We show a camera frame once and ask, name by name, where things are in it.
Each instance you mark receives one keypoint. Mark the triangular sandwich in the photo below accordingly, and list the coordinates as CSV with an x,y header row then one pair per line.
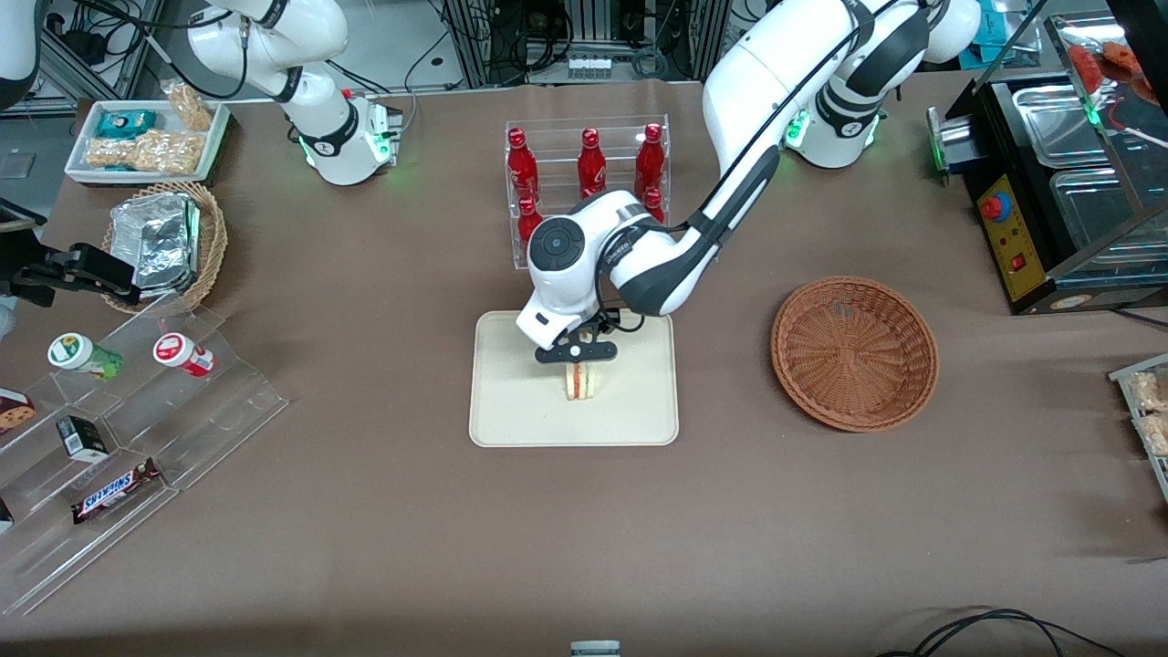
x,y
589,383

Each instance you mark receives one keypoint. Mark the brown snickers bar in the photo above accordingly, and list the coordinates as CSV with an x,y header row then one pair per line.
x,y
114,493

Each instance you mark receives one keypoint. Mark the white power strip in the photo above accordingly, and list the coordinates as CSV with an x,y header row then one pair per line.
x,y
589,66

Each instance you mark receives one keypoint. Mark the silver foil packages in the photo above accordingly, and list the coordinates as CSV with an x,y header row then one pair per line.
x,y
155,242

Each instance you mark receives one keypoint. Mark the red packaged food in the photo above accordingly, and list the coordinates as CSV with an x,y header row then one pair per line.
x,y
1109,64

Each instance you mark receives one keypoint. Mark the light wicker basket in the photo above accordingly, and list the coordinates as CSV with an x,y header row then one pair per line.
x,y
212,242

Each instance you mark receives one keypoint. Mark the grey device edge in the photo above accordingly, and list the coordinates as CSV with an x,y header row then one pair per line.
x,y
595,649

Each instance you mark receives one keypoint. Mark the teal snack packet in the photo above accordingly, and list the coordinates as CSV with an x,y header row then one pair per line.
x,y
126,123

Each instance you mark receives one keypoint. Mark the white rectangular snack tray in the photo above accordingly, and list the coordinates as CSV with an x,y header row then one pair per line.
x,y
214,146

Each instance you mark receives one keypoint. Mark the black food warmer cabinet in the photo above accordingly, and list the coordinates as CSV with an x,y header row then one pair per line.
x,y
1013,242

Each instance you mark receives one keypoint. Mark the clear bagged snack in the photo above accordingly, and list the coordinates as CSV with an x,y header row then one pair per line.
x,y
1154,436
1150,392

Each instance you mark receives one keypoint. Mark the cookie box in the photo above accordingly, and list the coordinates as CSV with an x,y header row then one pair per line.
x,y
14,412

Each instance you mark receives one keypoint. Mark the black power adapter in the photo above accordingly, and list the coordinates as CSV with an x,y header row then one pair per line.
x,y
84,46

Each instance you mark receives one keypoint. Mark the large clear peanut bag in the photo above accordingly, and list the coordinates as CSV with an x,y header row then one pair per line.
x,y
151,152

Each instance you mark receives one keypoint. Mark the brown wicker basket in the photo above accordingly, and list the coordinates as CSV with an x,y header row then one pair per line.
x,y
853,356

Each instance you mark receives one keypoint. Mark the right edge snack tray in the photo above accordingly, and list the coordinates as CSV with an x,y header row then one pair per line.
x,y
1152,465

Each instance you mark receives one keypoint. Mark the dark small packet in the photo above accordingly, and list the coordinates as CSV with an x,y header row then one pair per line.
x,y
5,516

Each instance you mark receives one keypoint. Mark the beige plastic tray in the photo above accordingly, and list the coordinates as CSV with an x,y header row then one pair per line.
x,y
511,401

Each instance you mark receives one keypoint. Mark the red cola bottle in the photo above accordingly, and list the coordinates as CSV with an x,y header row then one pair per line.
x,y
522,166
591,164
529,224
653,205
649,160

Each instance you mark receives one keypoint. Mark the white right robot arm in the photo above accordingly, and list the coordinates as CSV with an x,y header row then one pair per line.
x,y
301,36

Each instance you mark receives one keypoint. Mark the small clear peanut bag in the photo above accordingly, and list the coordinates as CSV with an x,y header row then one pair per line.
x,y
190,105

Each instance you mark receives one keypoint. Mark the teal box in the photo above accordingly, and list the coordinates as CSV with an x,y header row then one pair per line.
x,y
996,32

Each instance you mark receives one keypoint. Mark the clear acrylic bottle rack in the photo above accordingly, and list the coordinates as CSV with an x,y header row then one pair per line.
x,y
558,155

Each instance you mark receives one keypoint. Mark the red yogurt cup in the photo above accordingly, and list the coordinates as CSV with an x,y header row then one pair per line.
x,y
182,354

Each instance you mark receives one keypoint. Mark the small black box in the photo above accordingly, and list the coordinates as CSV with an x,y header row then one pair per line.
x,y
82,438

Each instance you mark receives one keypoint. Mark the green yogurt cup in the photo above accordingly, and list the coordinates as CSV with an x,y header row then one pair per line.
x,y
84,356

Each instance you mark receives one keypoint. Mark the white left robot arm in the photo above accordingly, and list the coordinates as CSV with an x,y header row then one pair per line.
x,y
776,82

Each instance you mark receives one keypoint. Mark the clear acrylic stepped display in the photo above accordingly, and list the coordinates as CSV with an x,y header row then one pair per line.
x,y
210,420

